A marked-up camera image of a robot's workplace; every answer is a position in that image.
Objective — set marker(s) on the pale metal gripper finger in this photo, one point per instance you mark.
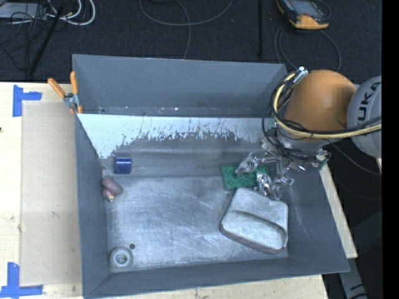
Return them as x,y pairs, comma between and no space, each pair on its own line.
282,184
263,184

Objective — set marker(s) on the dark green flat block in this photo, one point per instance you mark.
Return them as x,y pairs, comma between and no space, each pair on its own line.
237,179

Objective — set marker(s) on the grey-white block with ridge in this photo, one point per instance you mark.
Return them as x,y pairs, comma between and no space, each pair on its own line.
255,221

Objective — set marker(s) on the grey metal bin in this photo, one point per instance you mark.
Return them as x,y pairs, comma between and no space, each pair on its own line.
174,216

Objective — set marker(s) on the blue square block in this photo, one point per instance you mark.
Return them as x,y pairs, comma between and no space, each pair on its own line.
122,165

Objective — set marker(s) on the brown toy food piece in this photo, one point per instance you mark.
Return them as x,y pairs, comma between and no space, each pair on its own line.
111,187

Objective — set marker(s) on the pale brown flat board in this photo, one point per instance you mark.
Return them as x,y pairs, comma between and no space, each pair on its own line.
50,198

